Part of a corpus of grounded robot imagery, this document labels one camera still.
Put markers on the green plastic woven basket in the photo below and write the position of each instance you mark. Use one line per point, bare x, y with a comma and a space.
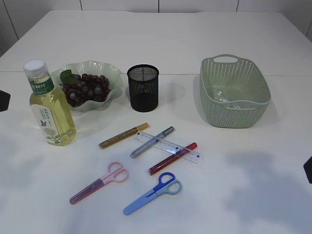
243, 75

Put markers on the pink scissors with cover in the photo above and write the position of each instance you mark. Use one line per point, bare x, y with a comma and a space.
116, 172

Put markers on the blue scissors with cover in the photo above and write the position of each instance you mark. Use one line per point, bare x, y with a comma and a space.
165, 181

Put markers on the red glitter pen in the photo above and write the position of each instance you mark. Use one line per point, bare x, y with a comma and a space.
169, 160

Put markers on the green wavy glass plate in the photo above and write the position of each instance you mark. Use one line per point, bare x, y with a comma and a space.
95, 68

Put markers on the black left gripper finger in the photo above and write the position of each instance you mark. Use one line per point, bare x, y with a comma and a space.
4, 100

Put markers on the silver glitter pen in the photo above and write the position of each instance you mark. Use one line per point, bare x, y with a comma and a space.
151, 142

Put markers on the clear plastic sheet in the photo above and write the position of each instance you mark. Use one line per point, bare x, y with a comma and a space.
228, 96

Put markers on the yellow tea drink bottle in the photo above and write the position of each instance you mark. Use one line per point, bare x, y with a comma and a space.
49, 105

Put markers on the purple artificial grape bunch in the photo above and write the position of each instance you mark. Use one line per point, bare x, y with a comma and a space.
79, 89

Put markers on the black mesh pen holder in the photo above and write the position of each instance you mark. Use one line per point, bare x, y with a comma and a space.
143, 87

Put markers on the clear plastic ruler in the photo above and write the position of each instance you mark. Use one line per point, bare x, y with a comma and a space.
167, 146

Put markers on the gold glitter pen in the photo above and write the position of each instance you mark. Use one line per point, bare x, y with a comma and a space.
123, 136

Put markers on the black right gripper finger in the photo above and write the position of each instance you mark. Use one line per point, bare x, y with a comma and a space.
308, 169

